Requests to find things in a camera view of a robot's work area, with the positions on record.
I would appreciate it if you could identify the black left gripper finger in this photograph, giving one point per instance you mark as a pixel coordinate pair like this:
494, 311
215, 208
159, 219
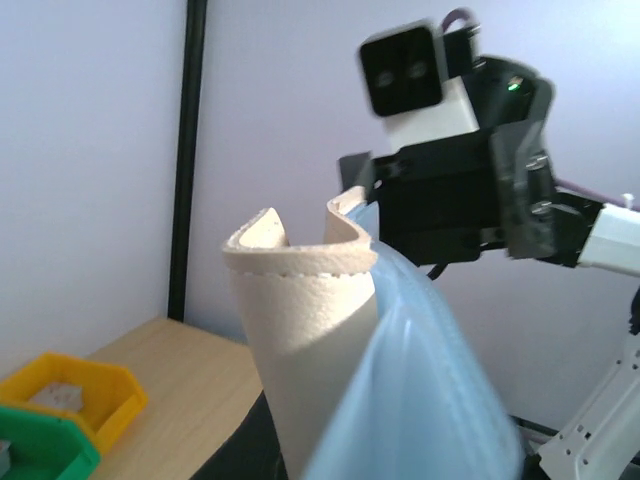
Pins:
252, 452

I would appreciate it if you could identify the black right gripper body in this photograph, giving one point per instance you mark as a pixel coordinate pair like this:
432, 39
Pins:
436, 198

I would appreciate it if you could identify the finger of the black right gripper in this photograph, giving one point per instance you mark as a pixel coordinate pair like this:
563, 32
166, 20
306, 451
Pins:
525, 189
357, 170

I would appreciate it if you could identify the yellow bin at back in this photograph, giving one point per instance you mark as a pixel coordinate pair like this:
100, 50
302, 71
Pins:
111, 395

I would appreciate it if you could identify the grey card in yellow bin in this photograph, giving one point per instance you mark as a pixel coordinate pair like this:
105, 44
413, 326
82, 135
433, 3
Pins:
59, 395

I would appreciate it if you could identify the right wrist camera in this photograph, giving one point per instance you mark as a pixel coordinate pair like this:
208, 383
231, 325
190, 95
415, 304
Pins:
414, 78

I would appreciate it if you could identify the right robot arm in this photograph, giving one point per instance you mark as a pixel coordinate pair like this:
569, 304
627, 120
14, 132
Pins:
603, 437

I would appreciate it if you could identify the cream leather card holder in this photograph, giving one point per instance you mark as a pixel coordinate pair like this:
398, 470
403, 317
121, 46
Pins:
366, 372

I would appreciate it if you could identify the green bin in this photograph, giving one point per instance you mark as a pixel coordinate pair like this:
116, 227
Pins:
45, 447

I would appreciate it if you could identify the black frame post right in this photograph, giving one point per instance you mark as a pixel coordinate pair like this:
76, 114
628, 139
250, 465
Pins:
194, 46

